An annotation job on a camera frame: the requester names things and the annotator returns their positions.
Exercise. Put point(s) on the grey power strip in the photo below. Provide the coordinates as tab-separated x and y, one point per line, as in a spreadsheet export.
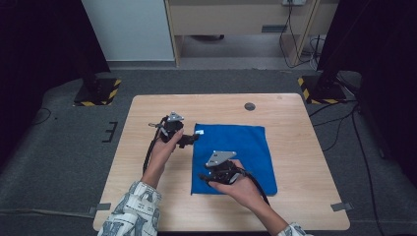
294	2

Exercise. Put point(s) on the grey tape piece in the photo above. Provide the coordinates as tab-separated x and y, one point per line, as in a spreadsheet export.
103	207
341	206

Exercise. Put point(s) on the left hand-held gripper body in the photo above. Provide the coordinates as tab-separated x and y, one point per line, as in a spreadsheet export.
171	128

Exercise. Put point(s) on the person's left hand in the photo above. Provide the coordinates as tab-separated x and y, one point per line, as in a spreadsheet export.
160	157

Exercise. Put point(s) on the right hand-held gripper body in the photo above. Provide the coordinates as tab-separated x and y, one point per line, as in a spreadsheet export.
223	170

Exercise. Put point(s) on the light wooden desk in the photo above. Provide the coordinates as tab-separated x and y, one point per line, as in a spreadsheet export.
216	19

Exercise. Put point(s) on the blue microfiber cloth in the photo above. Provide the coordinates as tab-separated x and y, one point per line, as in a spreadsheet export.
242	144

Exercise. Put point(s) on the black curtain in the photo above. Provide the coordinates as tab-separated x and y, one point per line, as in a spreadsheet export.
380	49
39	49

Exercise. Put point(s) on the black stand with striped base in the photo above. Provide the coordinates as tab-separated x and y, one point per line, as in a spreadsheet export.
96	93
324	91

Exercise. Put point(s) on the grey round table grommet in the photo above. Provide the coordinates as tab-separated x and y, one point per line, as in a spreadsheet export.
250	106

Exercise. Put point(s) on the person's right hand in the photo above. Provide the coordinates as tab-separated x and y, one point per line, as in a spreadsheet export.
244	191

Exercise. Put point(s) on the white partition panel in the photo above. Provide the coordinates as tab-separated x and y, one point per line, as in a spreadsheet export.
128	29

